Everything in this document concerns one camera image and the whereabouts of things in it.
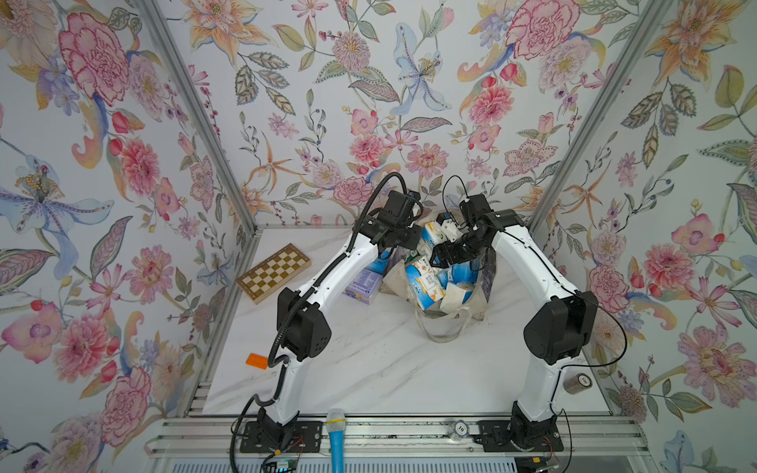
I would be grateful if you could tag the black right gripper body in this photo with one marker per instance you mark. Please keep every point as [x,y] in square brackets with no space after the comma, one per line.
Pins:
[465,249]

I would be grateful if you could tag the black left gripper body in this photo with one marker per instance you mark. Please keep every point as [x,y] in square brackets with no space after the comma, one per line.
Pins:
[404,235]

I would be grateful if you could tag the blue white tissue pack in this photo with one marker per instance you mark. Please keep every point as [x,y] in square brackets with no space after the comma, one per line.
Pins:
[433,234]

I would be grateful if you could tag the purple tissue pack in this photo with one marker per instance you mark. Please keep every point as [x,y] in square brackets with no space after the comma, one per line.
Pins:
[365,287]

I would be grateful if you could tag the beige canvas tote bag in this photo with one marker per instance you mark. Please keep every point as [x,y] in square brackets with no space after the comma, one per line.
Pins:
[435,325]

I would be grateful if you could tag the blue tissue pack front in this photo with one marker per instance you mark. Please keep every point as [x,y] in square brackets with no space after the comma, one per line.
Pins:
[464,274]

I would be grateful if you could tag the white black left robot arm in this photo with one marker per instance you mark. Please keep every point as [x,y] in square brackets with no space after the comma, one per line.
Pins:
[303,331]

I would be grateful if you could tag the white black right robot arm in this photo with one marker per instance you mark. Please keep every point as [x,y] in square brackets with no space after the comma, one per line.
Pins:
[556,334]

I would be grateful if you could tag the wooden chessboard box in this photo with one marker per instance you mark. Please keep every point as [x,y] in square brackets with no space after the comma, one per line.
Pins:
[273,273]

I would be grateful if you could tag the brown cylinder roll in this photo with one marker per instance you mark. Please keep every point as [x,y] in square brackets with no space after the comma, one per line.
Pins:
[578,383]

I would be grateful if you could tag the orange tag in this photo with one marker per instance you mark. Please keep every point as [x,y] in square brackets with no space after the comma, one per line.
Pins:
[257,361]

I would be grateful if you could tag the blue microphone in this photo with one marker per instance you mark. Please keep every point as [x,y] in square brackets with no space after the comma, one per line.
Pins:
[336,427]

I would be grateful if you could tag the silver round knob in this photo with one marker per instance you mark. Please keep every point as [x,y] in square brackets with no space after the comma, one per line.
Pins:
[459,431]

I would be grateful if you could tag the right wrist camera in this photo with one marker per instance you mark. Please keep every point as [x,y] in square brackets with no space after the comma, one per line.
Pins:
[449,228]

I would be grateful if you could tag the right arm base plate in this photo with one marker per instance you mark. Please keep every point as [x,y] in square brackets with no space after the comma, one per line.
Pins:
[502,436]

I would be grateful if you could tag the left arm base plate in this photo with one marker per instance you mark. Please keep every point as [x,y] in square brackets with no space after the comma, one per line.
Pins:
[296,437]

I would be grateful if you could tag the aluminium front rail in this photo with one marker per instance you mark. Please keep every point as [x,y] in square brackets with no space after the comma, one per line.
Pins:
[582,435]

